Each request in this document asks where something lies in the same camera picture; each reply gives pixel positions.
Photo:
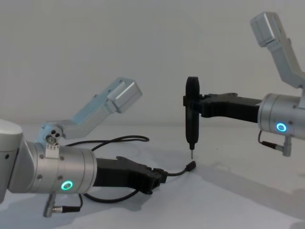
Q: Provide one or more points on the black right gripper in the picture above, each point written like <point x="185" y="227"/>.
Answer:
<point x="233" y="107"/>

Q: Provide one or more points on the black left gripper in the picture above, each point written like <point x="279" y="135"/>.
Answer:
<point x="119" y="174"/>

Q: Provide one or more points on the black electric screwdriver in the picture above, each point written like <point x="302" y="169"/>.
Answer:
<point x="193" y="128"/>

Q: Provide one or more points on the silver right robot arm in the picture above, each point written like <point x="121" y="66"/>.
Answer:
<point x="274" y="114"/>

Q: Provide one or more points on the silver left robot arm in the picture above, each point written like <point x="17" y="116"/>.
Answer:
<point x="71" y="167"/>

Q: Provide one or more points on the white table cloth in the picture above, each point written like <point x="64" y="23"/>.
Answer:
<point x="214" y="202"/>

